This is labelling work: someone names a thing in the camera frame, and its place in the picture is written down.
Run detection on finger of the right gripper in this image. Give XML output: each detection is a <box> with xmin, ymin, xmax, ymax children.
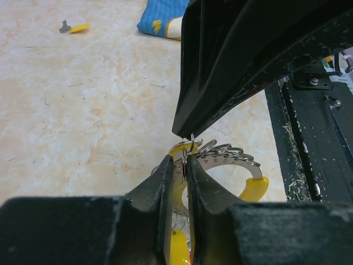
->
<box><xmin>172</xmin><ymin>1</ymin><xmax>279</xmax><ymax>138</ymax></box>
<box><xmin>190</xmin><ymin>1</ymin><xmax>352</xmax><ymax>136</ymax></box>

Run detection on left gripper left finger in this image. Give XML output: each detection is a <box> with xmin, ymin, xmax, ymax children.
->
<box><xmin>1</xmin><ymin>156</ymin><xmax>174</xmax><ymax>264</ymax></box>

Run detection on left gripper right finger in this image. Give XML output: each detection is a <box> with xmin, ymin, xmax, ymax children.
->
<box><xmin>187</xmin><ymin>156</ymin><xmax>352</xmax><ymax>264</ymax></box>

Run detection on metal numbered key organiser ring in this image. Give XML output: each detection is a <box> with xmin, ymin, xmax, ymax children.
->
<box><xmin>150</xmin><ymin>132</ymin><xmax>270</xmax><ymax>265</ymax></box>

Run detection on key with yellow tag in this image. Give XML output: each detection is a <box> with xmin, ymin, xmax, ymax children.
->
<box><xmin>59</xmin><ymin>20</ymin><xmax>90</xmax><ymax>34</ymax></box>

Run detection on yellow key tag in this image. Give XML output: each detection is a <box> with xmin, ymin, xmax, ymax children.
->
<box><xmin>170</xmin><ymin>229</ymin><xmax>190</xmax><ymax>265</ymax></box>

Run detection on blue folded cloth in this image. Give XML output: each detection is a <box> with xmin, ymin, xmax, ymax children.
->
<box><xmin>137</xmin><ymin>0</ymin><xmax>189</xmax><ymax>38</ymax></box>

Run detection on black base frame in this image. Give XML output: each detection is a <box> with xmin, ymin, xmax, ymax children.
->
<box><xmin>265</xmin><ymin>49</ymin><xmax>352</xmax><ymax>203</ymax></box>

